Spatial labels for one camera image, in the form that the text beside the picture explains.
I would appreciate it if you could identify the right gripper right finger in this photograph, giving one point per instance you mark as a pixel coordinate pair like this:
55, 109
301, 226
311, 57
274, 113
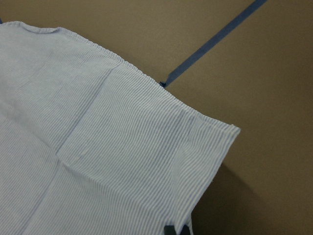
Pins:
185, 230

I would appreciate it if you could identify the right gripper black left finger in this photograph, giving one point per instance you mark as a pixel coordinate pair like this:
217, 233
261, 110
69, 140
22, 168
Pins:
169, 230

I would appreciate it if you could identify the light blue striped shirt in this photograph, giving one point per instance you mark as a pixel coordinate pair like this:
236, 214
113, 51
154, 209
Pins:
90, 145

